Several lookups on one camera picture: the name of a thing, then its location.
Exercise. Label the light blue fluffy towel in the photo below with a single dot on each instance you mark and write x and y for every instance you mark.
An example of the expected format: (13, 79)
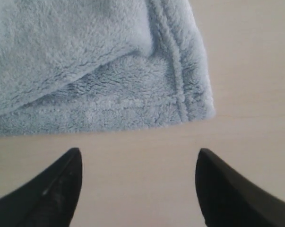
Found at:
(71, 66)

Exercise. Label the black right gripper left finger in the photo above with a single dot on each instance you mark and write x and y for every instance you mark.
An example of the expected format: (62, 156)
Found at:
(49, 199)

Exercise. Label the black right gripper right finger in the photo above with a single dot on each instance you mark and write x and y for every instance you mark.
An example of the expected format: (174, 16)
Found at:
(228, 199)

